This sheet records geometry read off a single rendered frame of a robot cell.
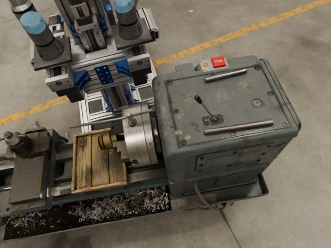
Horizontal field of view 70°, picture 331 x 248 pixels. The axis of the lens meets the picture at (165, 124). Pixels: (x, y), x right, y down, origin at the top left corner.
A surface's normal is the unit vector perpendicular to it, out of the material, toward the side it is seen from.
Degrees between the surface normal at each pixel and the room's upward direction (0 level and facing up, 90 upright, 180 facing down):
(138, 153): 59
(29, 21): 8
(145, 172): 0
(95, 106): 0
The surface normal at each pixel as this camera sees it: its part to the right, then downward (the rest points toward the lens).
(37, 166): -0.07, -0.50
